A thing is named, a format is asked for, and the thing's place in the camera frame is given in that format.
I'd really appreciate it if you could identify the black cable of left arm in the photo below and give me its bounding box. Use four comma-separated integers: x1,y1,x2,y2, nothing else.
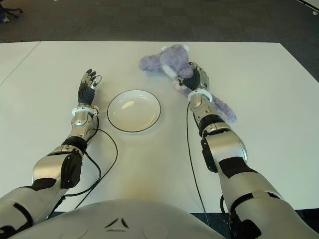
44,119,118,220

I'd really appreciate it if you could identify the silver robot torso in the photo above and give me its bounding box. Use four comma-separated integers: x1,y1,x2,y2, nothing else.
9,199,225,239

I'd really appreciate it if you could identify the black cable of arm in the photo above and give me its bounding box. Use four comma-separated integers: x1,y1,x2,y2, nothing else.
185,101,208,221
44,119,118,220

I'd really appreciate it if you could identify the black office chair base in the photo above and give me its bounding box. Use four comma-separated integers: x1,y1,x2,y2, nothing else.
0,0,23,23

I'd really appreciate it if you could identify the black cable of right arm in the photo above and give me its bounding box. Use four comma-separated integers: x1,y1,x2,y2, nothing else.
185,101,208,221

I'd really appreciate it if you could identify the purple plush bunny doll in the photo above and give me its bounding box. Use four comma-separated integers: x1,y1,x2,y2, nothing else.
139,44,238,123

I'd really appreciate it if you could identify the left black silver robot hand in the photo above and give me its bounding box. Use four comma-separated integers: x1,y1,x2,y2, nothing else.
77,69,103,107

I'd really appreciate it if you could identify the white plate with black rim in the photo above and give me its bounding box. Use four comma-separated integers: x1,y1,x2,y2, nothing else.
107,89,162,132

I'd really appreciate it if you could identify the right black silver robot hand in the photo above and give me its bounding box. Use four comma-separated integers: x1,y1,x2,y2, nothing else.
183,62,210,92

